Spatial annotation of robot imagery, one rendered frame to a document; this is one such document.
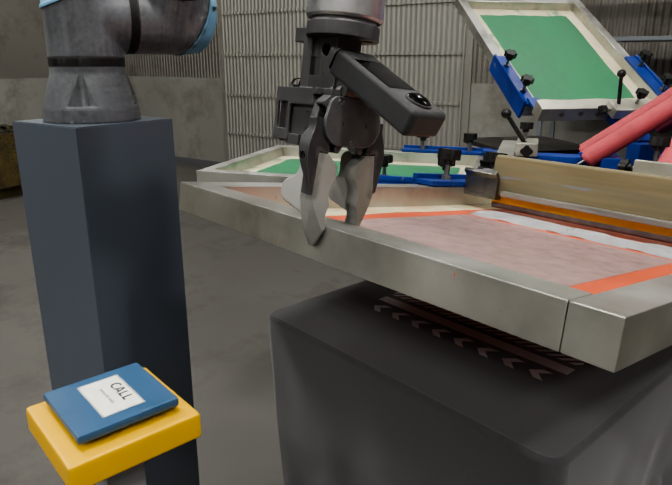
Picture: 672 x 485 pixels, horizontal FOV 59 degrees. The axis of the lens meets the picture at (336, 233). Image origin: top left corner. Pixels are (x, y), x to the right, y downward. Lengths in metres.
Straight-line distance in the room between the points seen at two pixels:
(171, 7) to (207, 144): 6.75
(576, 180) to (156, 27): 0.74
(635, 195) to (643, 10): 4.36
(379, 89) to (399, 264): 0.15
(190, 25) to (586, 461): 0.85
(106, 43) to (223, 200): 0.40
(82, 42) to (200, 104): 6.78
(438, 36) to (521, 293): 5.39
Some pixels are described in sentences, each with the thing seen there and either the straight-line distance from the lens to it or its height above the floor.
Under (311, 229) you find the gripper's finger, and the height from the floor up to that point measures 1.14.
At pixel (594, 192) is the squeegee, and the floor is 1.09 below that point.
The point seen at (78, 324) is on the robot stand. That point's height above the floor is 0.87.
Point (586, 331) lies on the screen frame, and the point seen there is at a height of 1.12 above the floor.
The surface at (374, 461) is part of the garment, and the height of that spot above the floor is 0.83.
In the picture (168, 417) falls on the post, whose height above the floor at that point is 0.95.
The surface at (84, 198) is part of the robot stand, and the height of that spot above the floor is 1.09.
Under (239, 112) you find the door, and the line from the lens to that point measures 7.26.
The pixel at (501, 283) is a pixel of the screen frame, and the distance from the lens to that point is 0.45.
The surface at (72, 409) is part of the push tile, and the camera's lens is 0.65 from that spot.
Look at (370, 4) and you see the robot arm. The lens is 0.58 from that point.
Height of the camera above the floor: 1.29
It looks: 16 degrees down
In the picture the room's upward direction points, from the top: straight up
